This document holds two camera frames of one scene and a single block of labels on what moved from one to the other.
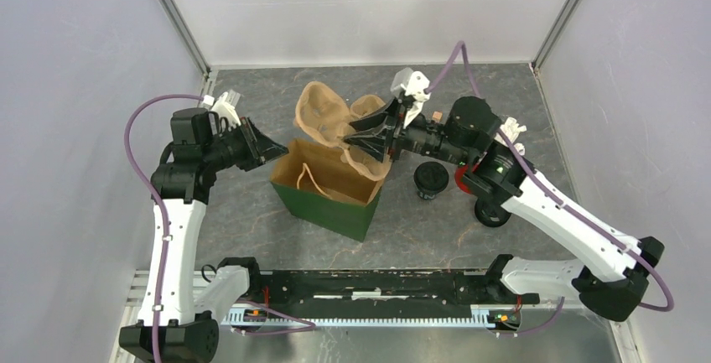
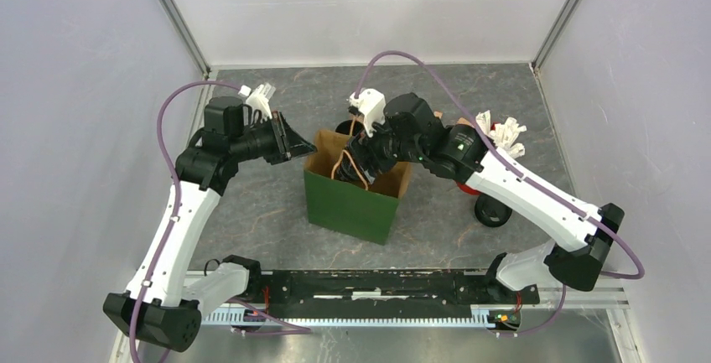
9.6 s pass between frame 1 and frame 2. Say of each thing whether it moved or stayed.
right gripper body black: moved
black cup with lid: stayed
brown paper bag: moved
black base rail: stayed
